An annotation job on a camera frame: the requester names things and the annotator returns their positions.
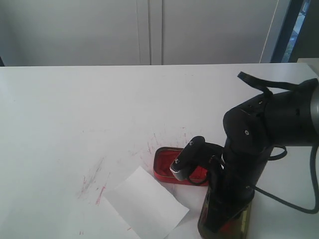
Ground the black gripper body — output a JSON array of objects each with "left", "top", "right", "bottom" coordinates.
[{"left": 199, "top": 141, "right": 274, "bottom": 236}]

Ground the red plastic stamp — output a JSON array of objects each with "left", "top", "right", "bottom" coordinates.
[{"left": 219, "top": 218, "right": 236, "bottom": 234}]

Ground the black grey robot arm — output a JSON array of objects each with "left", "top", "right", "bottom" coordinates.
[{"left": 197, "top": 72, "right": 319, "bottom": 239}]

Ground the red ink pad tin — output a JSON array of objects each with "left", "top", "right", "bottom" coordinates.
[{"left": 153, "top": 147, "right": 207, "bottom": 186}]

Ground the gold tin lid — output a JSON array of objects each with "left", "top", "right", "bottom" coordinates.
[{"left": 197, "top": 186, "right": 251, "bottom": 239}]

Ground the white paper slip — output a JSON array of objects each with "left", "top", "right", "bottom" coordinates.
[{"left": 105, "top": 167, "right": 189, "bottom": 239}]

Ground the white cabinet with doors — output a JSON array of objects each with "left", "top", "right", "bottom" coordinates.
[{"left": 0, "top": 0, "right": 290, "bottom": 66}]

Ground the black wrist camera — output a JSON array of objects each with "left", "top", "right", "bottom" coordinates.
[{"left": 170, "top": 136, "right": 223, "bottom": 186}]

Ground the dark window frame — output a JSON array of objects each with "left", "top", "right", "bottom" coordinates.
[{"left": 270, "top": 0, "right": 319, "bottom": 63}]

